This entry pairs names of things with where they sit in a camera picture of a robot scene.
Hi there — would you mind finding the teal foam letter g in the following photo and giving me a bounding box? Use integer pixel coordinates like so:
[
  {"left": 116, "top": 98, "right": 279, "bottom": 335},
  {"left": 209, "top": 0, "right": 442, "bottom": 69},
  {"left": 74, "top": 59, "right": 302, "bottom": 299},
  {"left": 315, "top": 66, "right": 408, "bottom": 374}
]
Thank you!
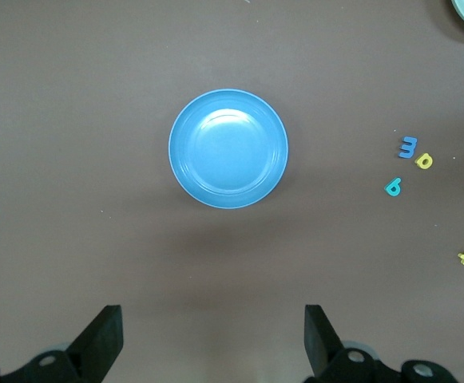
[{"left": 383, "top": 176, "right": 403, "bottom": 197}]

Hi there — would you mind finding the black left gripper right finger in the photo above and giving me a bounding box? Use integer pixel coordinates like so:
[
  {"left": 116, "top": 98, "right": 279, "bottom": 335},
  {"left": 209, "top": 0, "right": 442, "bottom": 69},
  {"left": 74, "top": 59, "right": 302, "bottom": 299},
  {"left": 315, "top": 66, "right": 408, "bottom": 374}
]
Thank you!
[{"left": 303, "top": 305, "right": 456, "bottom": 383}]

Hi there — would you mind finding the blue foam letter m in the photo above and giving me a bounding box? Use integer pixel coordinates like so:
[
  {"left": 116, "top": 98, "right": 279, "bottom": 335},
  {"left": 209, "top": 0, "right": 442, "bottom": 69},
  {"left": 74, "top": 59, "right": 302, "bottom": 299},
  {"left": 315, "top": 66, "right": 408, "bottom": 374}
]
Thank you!
[{"left": 398, "top": 136, "right": 418, "bottom": 160}]

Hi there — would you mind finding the blue plate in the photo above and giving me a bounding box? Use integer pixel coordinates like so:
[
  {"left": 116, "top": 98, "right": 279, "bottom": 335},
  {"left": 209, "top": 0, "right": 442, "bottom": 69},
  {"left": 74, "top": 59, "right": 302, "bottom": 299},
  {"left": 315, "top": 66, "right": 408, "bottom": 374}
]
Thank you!
[{"left": 168, "top": 88, "right": 290, "bottom": 210}]

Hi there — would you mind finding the brown table cover mat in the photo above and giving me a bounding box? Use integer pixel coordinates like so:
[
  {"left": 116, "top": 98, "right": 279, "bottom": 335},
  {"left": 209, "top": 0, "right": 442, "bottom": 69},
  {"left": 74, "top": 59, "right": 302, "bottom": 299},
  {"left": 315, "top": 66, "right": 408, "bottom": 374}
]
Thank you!
[{"left": 0, "top": 0, "right": 464, "bottom": 383}]

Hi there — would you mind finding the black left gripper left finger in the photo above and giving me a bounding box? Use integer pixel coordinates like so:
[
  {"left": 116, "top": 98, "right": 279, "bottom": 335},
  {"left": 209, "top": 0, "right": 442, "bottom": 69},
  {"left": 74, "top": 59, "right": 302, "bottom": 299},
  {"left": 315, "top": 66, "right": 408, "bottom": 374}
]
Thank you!
[{"left": 0, "top": 305, "right": 125, "bottom": 383}]

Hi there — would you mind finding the yellow foam letter a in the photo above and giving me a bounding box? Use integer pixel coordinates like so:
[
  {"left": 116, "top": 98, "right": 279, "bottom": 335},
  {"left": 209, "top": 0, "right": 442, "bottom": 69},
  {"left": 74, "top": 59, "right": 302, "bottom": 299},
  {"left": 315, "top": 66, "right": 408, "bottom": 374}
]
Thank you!
[{"left": 414, "top": 152, "right": 435, "bottom": 171}]

